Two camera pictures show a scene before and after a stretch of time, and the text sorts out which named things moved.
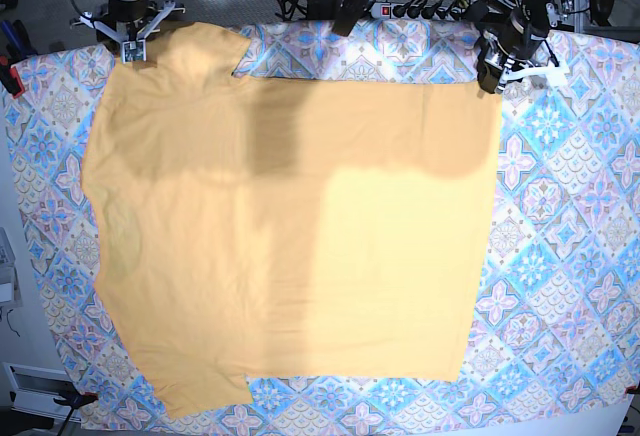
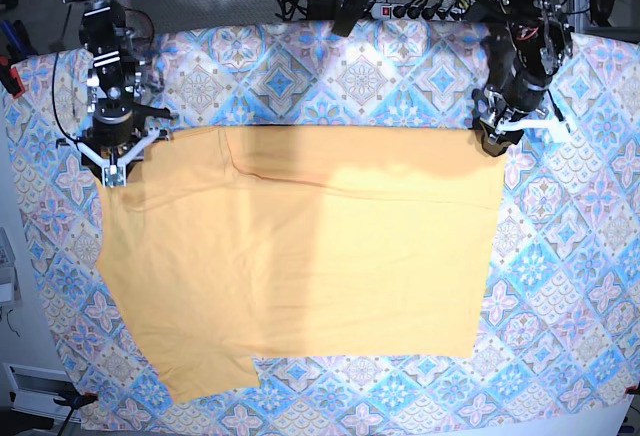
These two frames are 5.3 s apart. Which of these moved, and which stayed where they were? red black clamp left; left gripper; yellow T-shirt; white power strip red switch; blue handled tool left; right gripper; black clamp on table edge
Moved: left gripper; yellow T-shirt; right gripper
Stayed: black clamp on table edge; blue handled tool left; white power strip red switch; red black clamp left
